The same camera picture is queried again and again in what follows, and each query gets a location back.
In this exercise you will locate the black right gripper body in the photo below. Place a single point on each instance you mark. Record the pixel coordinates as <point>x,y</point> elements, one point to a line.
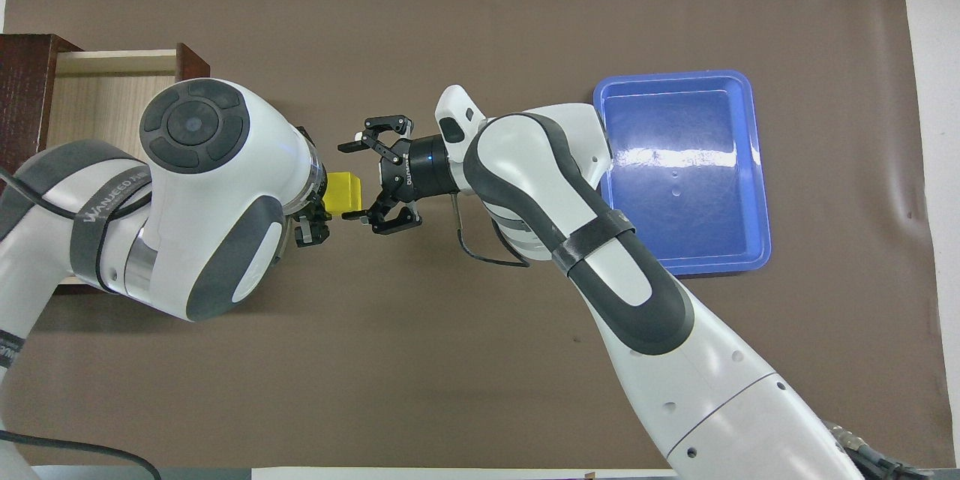
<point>416,169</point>

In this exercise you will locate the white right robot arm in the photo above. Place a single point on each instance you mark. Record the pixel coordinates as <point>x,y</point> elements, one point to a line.
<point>600,240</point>

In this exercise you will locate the blue plastic tray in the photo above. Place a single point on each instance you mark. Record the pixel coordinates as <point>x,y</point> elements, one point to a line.
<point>679,180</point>

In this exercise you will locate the brown table mat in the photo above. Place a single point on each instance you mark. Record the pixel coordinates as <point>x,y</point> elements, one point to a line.
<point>450,360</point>

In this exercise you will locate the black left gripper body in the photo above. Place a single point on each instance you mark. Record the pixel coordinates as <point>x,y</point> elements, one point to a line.
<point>319,199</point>

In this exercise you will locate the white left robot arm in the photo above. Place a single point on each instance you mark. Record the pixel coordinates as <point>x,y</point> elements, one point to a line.
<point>195,202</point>

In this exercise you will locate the yellow cube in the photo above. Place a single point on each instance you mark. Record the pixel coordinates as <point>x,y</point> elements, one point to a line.
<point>343,193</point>

